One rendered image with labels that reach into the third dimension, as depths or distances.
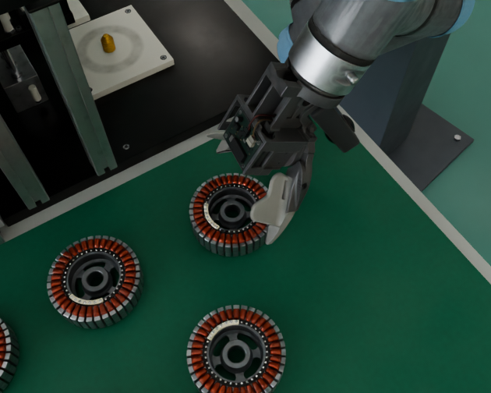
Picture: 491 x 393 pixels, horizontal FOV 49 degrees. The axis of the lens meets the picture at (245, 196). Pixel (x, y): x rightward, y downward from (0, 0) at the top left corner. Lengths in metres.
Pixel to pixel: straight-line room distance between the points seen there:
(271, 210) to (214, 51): 0.37
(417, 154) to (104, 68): 1.14
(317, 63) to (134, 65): 0.42
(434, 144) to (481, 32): 0.59
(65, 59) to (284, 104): 0.24
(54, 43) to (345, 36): 0.30
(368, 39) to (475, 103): 1.50
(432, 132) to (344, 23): 1.35
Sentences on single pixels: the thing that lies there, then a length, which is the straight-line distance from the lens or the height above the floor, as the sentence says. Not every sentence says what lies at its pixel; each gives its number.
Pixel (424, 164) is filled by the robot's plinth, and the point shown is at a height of 0.02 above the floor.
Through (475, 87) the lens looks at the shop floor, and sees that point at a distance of 2.05.
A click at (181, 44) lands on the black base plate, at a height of 0.77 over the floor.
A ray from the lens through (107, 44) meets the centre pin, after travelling 0.90.
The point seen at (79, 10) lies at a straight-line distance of 0.84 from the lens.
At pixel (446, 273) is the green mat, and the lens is 0.75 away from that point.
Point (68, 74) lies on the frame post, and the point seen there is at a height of 0.95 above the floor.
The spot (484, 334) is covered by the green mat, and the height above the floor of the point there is 0.75.
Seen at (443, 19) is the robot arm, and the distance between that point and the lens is 0.61.
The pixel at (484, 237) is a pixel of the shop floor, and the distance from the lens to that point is 1.71.
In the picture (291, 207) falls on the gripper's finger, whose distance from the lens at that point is 0.63.
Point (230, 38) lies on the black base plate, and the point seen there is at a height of 0.77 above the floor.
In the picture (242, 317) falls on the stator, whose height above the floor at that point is 0.79.
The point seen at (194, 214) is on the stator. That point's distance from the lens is 0.71.
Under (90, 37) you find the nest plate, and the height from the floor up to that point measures 0.78.
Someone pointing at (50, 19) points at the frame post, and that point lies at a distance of 0.60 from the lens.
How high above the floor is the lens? 1.40
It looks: 59 degrees down
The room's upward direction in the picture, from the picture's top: straight up
